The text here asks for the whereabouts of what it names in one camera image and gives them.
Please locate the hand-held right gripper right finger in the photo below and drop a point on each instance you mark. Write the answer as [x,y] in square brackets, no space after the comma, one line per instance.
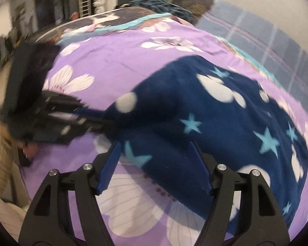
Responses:
[201,166]

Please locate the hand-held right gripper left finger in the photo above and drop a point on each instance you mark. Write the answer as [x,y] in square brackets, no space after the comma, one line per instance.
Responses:
[109,166]

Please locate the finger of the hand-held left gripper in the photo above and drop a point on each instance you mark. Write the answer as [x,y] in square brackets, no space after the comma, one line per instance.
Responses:
[64,105]
[66,130]

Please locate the navy star print fleece jacket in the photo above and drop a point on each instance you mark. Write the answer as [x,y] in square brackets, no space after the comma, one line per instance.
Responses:
[182,102]

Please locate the person's left hand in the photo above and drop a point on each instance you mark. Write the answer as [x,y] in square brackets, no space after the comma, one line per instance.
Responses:
[30,150]

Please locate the purple floral bed sheet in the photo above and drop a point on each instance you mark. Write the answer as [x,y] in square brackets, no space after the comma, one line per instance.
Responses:
[113,56]

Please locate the white shelf rack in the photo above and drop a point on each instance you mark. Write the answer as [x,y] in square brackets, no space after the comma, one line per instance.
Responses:
[84,5]

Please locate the white figurine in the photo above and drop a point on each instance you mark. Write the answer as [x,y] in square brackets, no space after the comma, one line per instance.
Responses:
[98,2]

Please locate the teal fuzzy blanket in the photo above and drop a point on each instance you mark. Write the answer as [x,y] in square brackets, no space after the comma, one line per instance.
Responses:
[164,6]

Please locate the blue plaid pillow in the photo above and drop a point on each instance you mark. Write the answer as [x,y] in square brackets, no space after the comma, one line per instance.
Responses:
[259,38]

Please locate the brown deer print blanket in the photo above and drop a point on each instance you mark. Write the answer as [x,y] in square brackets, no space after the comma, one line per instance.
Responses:
[202,3]

